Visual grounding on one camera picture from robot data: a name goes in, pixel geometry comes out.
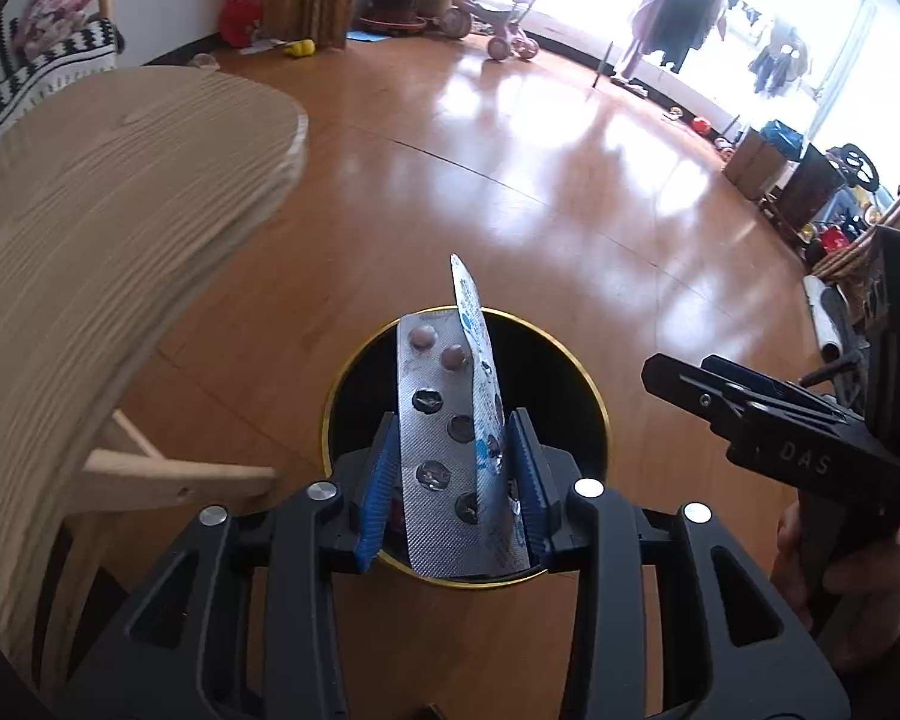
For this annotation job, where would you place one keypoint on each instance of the silver pill blister pack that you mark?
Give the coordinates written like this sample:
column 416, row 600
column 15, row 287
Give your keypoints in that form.
column 439, row 435

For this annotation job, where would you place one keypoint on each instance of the blue printed blister pack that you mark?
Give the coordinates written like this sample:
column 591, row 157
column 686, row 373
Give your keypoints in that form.
column 474, row 330

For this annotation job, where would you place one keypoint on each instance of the black toy car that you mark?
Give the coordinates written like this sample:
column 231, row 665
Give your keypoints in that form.
column 859, row 180

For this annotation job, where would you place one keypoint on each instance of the person's right hand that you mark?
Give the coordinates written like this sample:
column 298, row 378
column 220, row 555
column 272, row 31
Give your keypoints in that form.
column 862, row 600

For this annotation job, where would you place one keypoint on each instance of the wooden oval table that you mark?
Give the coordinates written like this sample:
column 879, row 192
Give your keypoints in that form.
column 105, row 240

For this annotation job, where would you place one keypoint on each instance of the yellow toy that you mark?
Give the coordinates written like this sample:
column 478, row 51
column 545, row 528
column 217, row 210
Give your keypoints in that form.
column 300, row 49

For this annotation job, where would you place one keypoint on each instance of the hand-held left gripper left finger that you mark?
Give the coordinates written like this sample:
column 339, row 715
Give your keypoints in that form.
column 379, row 495

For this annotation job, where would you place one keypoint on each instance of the wicker basket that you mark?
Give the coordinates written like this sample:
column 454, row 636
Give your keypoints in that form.
column 881, row 236

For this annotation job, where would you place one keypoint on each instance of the red bag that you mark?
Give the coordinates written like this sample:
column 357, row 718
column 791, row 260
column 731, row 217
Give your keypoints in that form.
column 240, row 19

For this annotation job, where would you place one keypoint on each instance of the pink plush toy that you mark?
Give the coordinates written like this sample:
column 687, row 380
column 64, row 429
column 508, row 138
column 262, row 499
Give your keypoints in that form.
column 52, row 11

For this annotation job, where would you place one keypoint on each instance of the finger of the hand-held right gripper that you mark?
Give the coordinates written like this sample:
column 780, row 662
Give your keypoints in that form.
column 765, row 386
column 690, row 390

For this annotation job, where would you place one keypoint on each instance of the white paper roll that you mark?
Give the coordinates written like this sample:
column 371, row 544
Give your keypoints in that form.
column 823, row 315

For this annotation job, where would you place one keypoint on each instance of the clothes rack with clothes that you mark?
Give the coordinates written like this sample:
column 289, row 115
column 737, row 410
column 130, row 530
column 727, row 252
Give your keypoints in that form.
column 690, row 15

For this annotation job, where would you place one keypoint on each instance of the black gold-rimmed trash bin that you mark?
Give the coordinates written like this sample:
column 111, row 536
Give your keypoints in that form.
column 562, row 405

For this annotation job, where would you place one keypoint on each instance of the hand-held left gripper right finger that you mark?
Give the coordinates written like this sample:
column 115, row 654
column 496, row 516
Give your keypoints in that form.
column 529, row 487

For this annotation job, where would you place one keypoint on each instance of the black white striped blanket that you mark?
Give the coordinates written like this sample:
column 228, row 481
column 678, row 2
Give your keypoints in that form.
column 30, row 82

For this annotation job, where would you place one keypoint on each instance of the children's tricycle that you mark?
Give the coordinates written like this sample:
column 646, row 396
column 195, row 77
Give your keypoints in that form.
column 495, row 19

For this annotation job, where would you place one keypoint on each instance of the cardboard box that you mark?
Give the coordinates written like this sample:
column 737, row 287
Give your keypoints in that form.
column 754, row 161

